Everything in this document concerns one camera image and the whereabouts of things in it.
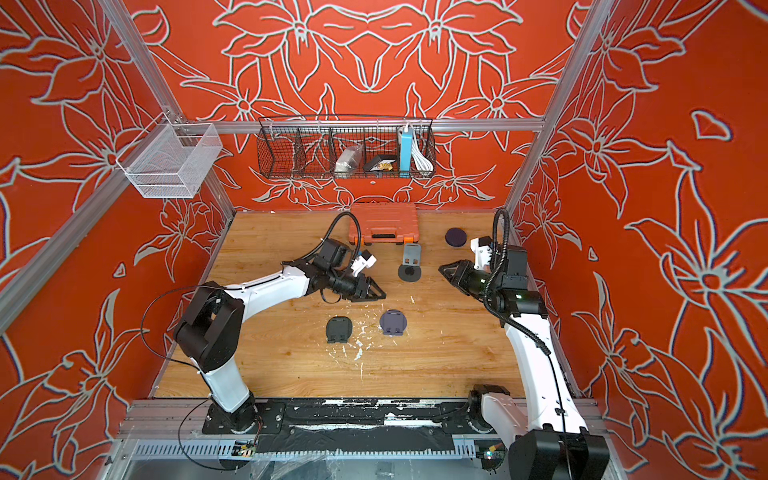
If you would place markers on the black wire wall basket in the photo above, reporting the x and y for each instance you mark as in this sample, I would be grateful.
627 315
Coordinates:
346 147

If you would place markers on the white wire wall basket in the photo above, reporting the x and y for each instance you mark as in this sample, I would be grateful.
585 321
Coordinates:
173 161

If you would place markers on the silver foil packet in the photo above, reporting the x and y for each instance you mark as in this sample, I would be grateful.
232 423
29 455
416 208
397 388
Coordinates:
348 161

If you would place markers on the small black box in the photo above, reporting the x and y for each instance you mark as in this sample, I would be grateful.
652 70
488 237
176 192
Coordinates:
381 164

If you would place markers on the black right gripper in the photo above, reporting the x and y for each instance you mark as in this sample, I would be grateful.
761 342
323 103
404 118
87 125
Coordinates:
466 270

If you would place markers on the light blue box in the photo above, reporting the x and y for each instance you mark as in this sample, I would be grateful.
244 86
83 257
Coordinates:
405 154

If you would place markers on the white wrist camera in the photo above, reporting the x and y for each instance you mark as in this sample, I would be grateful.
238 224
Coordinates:
363 261
483 249

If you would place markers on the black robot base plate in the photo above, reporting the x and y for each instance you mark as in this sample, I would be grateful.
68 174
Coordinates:
365 425

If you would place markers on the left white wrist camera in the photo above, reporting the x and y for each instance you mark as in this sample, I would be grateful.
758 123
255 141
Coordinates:
363 261

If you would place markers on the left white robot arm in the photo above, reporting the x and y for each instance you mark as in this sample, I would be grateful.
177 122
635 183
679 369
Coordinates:
210 329

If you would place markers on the orange plastic tool case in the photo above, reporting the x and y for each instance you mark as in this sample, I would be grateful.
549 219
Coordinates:
387 223

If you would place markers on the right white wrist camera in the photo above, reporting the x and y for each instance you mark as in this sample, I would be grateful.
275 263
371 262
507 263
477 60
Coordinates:
483 249

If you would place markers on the purple phone stand front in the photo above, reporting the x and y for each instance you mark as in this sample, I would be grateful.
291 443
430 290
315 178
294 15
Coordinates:
393 323

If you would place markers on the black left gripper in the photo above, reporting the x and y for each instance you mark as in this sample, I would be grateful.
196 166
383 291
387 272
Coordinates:
360 292

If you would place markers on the black phone stand front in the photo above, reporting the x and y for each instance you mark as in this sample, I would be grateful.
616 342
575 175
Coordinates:
338 330

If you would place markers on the dark round disc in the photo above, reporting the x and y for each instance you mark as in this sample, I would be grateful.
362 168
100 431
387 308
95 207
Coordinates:
455 237

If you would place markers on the dark grey phone stand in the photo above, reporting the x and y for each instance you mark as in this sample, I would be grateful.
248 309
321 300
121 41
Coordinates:
410 268

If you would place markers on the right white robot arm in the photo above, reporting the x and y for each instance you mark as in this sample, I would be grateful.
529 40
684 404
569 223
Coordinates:
548 438

